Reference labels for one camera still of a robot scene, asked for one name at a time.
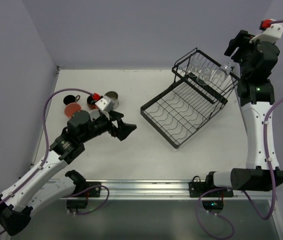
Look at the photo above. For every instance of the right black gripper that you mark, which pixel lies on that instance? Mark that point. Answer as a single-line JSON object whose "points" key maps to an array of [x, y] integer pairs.
{"points": [[235, 47]]}

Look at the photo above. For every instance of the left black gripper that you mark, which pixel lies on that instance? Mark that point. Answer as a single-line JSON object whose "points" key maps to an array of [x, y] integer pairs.
{"points": [[114, 124]]}

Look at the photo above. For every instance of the salmon pink mug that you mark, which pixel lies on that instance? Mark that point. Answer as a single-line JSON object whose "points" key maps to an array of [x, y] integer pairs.
{"points": [[94, 114]]}

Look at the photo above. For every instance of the white brown ceramic cup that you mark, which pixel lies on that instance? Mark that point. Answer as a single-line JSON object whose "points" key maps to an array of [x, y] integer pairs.
{"points": [[114, 97]]}

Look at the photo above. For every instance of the clear wine glass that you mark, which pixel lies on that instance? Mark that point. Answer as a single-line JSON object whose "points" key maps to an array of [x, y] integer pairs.
{"points": [[220, 75], [194, 67], [204, 76]]}

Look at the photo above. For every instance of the orange ceramic mug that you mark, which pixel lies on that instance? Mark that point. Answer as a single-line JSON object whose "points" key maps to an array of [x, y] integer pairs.
{"points": [[91, 103]]}

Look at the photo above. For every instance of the pink tall tumbler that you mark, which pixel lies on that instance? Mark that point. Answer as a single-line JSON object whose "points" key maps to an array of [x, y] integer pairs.
{"points": [[71, 108]]}

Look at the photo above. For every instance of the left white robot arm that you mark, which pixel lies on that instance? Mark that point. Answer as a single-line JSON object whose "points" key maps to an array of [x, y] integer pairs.
{"points": [[19, 202]]}

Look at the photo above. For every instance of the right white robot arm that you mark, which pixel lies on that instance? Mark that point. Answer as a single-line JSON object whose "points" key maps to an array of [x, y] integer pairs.
{"points": [[262, 171]]}

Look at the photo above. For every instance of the left black controller box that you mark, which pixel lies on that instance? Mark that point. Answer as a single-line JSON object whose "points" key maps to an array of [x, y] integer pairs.
{"points": [[76, 204]]}

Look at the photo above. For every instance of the black controller box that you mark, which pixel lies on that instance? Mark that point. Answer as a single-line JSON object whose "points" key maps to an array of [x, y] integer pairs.
{"points": [[213, 205], [76, 204]]}

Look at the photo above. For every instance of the right black controller box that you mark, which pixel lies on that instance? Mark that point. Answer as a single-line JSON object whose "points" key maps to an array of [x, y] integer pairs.
{"points": [[213, 205]]}

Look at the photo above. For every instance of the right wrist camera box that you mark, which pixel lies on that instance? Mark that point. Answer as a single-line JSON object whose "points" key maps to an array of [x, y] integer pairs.
{"points": [[270, 32]]}

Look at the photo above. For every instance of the black wire dish rack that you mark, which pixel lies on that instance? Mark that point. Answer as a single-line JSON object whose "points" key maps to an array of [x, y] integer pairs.
{"points": [[182, 109]]}

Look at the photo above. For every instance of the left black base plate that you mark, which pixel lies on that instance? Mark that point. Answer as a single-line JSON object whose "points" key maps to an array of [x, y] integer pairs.
{"points": [[86, 189]]}

